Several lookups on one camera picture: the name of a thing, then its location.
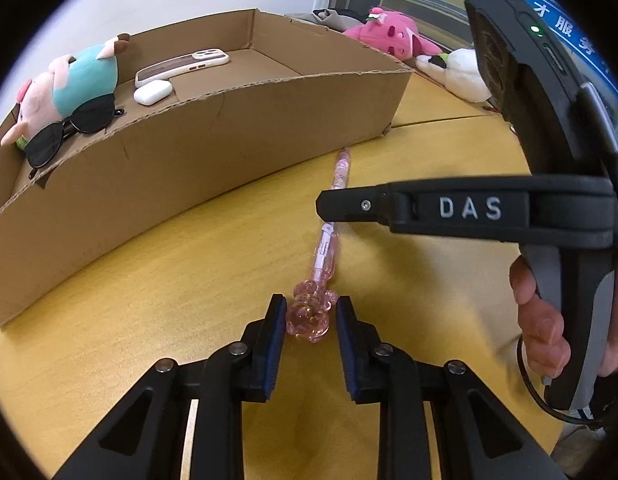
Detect pink bear-top pen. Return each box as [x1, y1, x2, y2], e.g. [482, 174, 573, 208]
[285, 146, 351, 344]

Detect black sunglasses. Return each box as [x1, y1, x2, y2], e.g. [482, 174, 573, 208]
[24, 94, 126, 180]

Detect white earbuds case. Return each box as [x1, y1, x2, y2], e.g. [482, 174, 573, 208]
[132, 79, 173, 106]

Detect pink pig plush teal shirt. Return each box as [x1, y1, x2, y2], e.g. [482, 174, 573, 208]
[0, 32, 131, 148]

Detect clear white phone case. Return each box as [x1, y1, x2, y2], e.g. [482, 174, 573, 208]
[134, 48, 230, 88]

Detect person's right hand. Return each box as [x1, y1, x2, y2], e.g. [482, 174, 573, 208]
[508, 156, 618, 380]

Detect white panda plush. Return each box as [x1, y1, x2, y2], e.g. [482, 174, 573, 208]
[415, 48, 491, 103]

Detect pink strawberry bear plush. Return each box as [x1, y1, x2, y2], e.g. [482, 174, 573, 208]
[344, 6, 443, 62]

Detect grey folded cloth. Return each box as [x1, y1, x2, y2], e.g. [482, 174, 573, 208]
[286, 9, 364, 32]

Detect brown cardboard box tray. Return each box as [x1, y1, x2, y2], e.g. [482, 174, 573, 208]
[0, 9, 410, 327]

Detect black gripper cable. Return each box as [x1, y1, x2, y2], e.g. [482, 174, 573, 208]
[516, 334, 615, 428]

